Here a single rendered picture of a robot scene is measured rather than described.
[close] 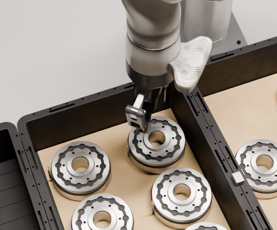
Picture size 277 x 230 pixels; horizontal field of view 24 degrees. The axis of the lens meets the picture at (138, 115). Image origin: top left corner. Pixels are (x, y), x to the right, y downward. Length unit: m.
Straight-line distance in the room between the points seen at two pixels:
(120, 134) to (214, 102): 0.19
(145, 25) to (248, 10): 0.78
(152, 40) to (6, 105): 0.64
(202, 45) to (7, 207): 0.47
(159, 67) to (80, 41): 0.64
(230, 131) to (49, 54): 0.48
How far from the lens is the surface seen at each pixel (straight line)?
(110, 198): 1.12
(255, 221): 1.04
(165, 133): 1.18
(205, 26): 1.33
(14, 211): 1.17
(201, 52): 0.90
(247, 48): 1.22
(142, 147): 1.17
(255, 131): 1.24
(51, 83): 1.45
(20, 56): 1.51
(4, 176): 1.20
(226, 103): 1.26
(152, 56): 0.87
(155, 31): 0.83
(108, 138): 1.21
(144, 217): 1.14
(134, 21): 0.83
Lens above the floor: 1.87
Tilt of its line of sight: 57 degrees down
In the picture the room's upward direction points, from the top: straight up
